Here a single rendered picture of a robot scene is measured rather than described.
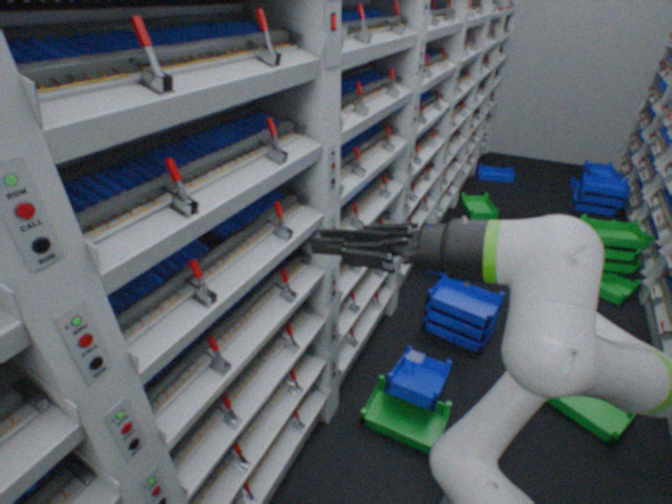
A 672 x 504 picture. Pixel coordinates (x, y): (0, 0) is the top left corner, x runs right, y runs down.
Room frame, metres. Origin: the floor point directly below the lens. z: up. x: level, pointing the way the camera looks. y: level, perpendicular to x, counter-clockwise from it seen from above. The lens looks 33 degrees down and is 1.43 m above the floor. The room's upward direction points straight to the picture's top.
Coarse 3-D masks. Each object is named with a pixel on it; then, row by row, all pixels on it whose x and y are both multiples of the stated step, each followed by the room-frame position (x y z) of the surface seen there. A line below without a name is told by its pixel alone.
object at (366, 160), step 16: (368, 128) 1.54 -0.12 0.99; (384, 128) 1.58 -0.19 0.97; (400, 128) 1.60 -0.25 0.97; (352, 144) 1.37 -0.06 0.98; (368, 144) 1.39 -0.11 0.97; (384, 144) 1.45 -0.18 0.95; (400, 144) 1.53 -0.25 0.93; (352, 160) 1.28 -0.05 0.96; (368, 160) 1.33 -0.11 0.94; (384, 160) 1.36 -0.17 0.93; (352, 176) 1.19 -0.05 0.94; (368, 176) 1.23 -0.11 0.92; (352, 192) 1.13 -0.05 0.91
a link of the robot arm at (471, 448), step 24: (624, 336) 0.58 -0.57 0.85; (504, 384) 0.60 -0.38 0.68; (480, 408) 0.58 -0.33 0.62; (504, 408) 0.56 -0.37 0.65; (528, 408) 0.55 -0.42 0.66; (456, 432) 0.56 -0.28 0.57; (480, 432) 0.54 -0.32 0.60; (504, 432) 0.53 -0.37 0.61; (432, 456) 0.53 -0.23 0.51; (456, 456) 0.51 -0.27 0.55; (480, 456) 0.50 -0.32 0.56; (456, 480) 0.47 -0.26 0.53
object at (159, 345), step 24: (288, 192) 1.01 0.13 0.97; (312, 192) 0.97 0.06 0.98; (288, 216) 0.91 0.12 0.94; (312, 216) 0.94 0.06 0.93; (264, 240) 0.80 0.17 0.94; (216, 264) 0.69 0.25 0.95; (240, 264) 0.71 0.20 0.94; (264, 264) 0.72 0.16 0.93; (192, 288) 0.61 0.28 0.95; (216, 288) 0.63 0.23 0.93; (240, 288) 0.65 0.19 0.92; (192, 312) 0.56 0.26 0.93; (216, 312) 0.59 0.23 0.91; (144, 336) 0.49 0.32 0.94; (168, 336) 0.50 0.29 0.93; (192, 336) 0.53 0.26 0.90; (144, 360) 0.45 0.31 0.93; (168, 360) 0.48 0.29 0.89
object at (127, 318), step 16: (272, 208) 0.89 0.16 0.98; (288, 208) 0.94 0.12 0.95; (256, 224) 0.81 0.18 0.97; (240, 240) 0.76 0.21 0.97; (208, 256) 0.68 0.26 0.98; (192, 272) 0.63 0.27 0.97; (160, 288) 0.57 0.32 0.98; (176, 288) 0.59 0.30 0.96; (144, 304) 0.53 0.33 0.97; (128, 320) 0.50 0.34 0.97
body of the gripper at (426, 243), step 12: (432, 228) 0.53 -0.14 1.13; (444, 228) 0.52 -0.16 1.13; (408, 240) 0.55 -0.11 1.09; (420, 240) 0.51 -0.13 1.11; (432, 240) 0.50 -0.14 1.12; (396, 252) 0.52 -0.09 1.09; (408, 252) 0.51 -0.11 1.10; (420, 252) 0.50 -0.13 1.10; (432, 252) 0.49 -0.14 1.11; (420, 264) 0.50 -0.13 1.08; (432, 264) 0.49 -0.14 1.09
